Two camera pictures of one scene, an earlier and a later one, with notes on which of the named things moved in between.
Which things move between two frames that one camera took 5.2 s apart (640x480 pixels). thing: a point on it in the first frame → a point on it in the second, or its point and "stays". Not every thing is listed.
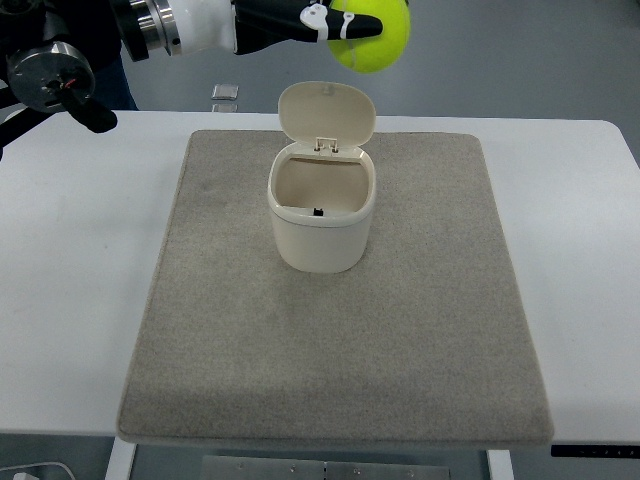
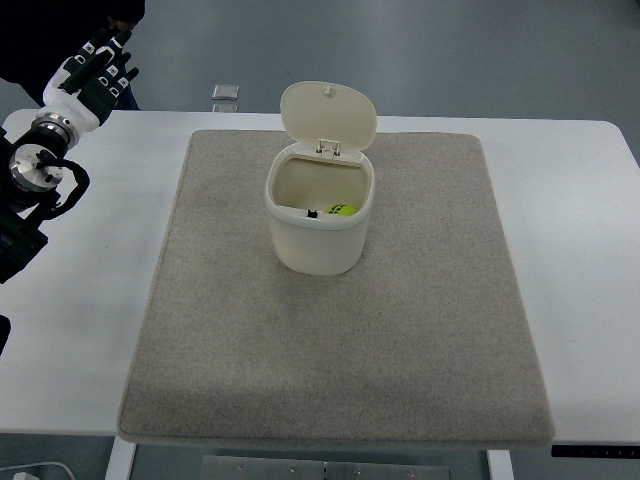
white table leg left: x=120 y=461 stays
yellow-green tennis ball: x=377 y=53 → x=342 y=210
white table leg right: x=500 y=465 stays
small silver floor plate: x=225 y=92 stays
